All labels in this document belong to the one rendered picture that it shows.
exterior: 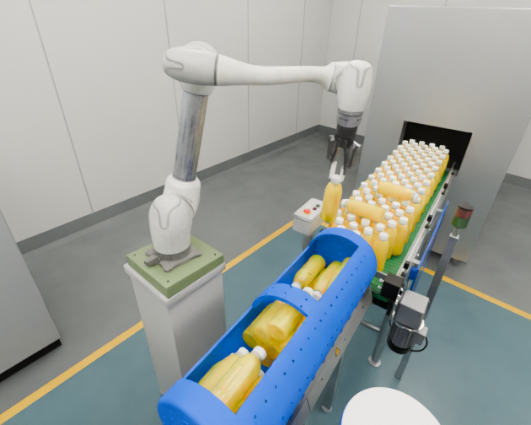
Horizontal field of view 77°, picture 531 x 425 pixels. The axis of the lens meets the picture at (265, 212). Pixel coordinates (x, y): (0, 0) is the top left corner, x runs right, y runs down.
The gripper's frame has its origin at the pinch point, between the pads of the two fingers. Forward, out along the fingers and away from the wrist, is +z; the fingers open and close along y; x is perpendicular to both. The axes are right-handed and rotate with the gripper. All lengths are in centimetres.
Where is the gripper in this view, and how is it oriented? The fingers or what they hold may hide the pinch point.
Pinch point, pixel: (337, 172)
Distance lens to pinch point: 137.7
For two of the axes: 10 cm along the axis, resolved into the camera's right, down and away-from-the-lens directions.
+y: 7.6, 4.2, -5.0
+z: -0.5, 8.0, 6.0
